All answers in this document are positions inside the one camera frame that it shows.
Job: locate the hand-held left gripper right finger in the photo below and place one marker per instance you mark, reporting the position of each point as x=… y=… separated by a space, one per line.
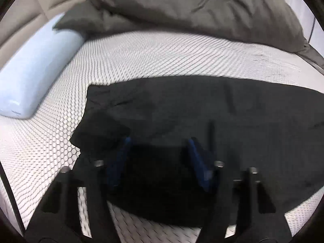
x=197 y=162

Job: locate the black pants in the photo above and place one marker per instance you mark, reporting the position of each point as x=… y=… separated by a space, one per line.
x=240 y=131

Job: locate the white wardrobe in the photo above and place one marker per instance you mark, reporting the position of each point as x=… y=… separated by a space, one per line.
x=301 y=12

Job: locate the light blue pillow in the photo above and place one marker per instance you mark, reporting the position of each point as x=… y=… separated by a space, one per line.
x=38 y=76

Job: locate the white honeycomb mattress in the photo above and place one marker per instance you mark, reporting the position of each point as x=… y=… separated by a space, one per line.
x=164 y=55

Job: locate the beige padded headboard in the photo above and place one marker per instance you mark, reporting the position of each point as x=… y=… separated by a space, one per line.
x=38 y=5

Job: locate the dark grey duvet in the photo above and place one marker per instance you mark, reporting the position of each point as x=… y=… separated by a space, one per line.
x=202 y=10

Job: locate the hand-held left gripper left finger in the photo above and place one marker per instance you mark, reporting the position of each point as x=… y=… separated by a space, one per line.
x=119 y=162

